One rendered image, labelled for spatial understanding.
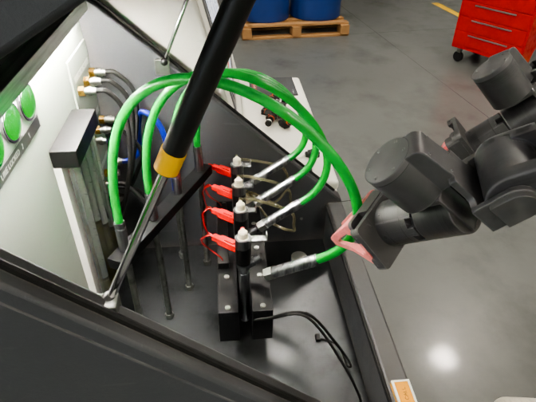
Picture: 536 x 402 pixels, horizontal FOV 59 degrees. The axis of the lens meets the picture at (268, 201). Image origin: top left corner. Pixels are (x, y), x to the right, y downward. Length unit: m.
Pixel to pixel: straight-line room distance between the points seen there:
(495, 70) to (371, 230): 0.29
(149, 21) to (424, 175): 0.68
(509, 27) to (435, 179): 4.46
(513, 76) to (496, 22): 4.23
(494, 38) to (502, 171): 4.52
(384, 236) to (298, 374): 0.47
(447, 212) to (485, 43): 4.56
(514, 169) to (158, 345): 0.37
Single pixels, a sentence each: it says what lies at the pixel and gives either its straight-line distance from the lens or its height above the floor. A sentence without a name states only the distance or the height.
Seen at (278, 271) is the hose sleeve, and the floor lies 1.14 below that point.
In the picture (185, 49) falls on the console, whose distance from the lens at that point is 1.03.
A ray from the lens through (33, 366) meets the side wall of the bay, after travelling 0.49.
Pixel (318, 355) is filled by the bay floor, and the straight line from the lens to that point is 1.01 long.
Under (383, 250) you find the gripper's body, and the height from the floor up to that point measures 1.26.
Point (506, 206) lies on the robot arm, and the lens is 0.49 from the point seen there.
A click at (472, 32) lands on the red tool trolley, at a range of 5.10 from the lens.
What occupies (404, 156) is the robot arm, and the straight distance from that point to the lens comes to 0.48.
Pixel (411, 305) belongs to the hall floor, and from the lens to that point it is 2.30.
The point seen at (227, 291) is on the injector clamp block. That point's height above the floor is 0.98.
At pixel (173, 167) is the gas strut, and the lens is 0.35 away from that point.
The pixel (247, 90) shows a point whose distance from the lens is 0.58.
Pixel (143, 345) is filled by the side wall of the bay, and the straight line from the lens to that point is 0.46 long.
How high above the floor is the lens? 1.64
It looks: 36 degrees down
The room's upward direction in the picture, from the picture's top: 1 degrees clockwise
